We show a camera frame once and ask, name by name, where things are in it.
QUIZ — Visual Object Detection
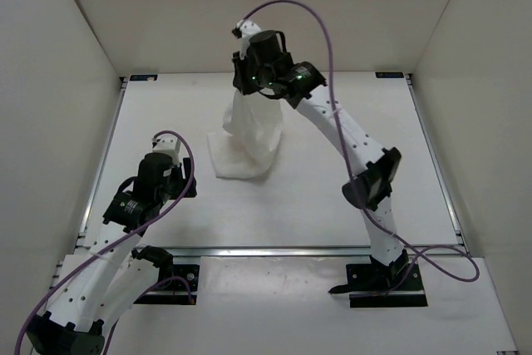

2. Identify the white skirt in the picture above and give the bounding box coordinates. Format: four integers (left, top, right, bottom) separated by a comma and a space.
207, 91, 283, 180

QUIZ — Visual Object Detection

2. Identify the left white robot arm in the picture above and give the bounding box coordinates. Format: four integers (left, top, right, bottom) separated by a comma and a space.
25, 152, 197, 354

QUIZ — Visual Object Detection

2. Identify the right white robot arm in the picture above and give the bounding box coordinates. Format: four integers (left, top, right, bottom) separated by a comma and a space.
232, 24, 408, 293

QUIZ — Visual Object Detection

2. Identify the left blue corner sticker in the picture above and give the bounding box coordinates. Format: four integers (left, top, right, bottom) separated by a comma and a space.
129, 74, 158, 81

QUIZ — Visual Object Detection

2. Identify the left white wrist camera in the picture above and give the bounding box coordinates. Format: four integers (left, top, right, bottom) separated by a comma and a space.
151, 134, 181, 165

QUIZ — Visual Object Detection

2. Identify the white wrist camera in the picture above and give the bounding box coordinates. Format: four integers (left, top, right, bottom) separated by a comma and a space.
151, 134, 181, 165
231, 19, 262, 52

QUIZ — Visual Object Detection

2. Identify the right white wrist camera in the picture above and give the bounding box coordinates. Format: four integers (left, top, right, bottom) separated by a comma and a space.
231, 19, 262, 52

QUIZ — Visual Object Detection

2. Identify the left aluminium table rail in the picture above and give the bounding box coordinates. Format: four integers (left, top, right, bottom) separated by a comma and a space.
76, 76, 129, 241

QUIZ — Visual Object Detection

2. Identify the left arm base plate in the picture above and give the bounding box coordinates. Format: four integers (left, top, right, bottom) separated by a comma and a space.
135, 258, 200, 306

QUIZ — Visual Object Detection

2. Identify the right aluminium table rail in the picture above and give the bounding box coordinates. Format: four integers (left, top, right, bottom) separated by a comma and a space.
406, 74, 465, 245

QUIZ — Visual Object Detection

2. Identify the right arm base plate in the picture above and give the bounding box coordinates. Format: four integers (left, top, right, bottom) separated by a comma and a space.
328, 263, 428, 308

